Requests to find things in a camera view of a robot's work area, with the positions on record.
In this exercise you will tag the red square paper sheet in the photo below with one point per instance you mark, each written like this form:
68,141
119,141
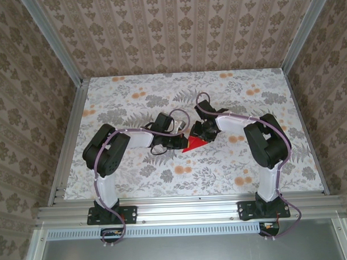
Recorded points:
195,145

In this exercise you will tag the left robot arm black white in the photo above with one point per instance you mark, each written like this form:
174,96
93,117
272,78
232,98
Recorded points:
106,155

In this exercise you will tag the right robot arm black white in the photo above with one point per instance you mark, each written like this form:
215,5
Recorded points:
266,144

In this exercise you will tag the grey metal sheet panel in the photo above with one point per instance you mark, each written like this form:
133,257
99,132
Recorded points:
180,252

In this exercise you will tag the floral printed table mat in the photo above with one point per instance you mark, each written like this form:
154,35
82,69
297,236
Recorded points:
220,168

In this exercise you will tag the aluminium table cross beam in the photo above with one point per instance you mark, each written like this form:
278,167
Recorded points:
187,210

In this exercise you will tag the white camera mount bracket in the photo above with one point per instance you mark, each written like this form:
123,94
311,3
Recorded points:
179,125

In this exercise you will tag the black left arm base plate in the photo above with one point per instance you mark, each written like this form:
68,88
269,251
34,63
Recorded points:
128,214

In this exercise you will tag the aluminium table side rail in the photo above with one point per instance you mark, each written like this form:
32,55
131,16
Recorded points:
306,131
73,130

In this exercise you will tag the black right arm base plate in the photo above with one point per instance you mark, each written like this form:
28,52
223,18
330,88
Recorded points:
245,216

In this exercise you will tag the aluminium upright post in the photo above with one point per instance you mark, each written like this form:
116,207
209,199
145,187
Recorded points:
304,31
53,40

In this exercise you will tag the aluminium lower frame rail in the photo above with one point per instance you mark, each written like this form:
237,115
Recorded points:
34,254
344,244

